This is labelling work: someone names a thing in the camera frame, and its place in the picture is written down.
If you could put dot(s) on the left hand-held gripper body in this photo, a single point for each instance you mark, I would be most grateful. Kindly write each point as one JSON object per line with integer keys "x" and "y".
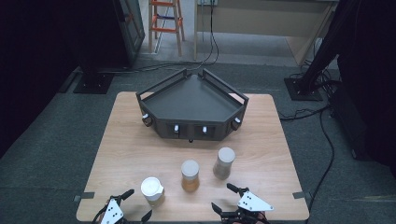
{"x": 112, "y": 213}

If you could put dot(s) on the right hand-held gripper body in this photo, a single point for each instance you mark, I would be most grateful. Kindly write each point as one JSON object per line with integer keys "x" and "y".
{"x": 252, "y": 203}

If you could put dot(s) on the white spout lid spice jar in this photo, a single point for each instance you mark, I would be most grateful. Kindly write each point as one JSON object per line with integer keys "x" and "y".
{"x": 151, "y": 187}

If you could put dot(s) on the grey powder spice jar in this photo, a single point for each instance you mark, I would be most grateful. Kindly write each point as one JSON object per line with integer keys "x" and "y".
{"x": 224, "y": 161}

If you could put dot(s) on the orange powder spice jar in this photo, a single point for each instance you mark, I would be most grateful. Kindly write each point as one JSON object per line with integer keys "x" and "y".
{"x": 190, "y": 174}

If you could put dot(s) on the dark grey corner rack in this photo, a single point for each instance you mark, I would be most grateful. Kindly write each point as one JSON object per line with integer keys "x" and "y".
{"x": 191, "y": 101}

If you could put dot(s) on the person's right hand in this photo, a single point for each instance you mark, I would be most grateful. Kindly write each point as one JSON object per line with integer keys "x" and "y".
{"x": 261, "y": 218}

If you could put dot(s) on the grey tape piece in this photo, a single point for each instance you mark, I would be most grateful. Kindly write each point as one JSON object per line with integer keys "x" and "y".
{"x": 84, "y": 196}

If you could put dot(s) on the small black table clip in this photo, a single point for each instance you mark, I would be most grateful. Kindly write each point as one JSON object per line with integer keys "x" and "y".
{"x": 300, "y": 195}

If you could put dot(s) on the black slanted stand with base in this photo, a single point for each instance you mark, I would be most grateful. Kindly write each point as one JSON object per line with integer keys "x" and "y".
{"x": 314, "y": 71}

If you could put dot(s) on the dark curtain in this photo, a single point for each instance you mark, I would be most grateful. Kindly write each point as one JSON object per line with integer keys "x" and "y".
{"x": 31, "y": 62}
{"x": 373, "y": 77}

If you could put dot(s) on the dark framed panel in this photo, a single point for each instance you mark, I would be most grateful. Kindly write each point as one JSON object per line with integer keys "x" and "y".
{"x": 132, "y": 28}

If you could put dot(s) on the light wooden desk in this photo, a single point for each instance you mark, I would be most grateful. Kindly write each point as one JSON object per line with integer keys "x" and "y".
{"x": 264, "y": 21}

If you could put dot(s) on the wooden ladder with orange braces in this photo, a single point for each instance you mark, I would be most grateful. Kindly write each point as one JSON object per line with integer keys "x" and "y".
{"x": 166, "y": 18}

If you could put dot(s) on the black stand with base plate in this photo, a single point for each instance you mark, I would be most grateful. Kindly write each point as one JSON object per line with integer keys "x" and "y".
{"x": 93, "y": 79}

